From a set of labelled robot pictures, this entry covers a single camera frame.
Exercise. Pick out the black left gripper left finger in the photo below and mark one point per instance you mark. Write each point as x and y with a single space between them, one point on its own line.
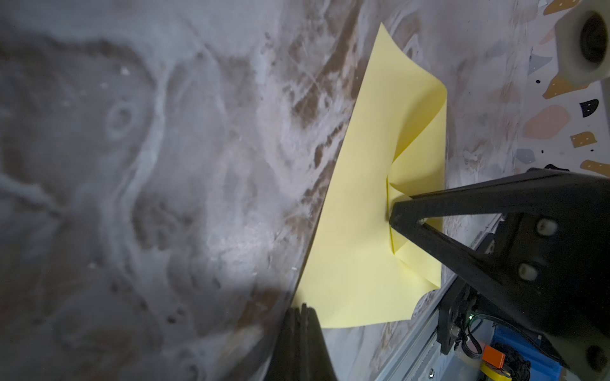
285 360

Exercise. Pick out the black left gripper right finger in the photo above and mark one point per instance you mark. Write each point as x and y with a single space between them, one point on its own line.
315 359

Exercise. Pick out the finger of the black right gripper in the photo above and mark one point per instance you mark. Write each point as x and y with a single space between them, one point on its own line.
549 267

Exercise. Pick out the yellow square paper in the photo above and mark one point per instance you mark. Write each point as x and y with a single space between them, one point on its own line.
360 271

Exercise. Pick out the aluminium mounting rail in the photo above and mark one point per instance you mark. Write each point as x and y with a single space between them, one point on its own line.
432 350

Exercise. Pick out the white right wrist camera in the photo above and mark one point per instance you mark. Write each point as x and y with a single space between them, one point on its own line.
582 38

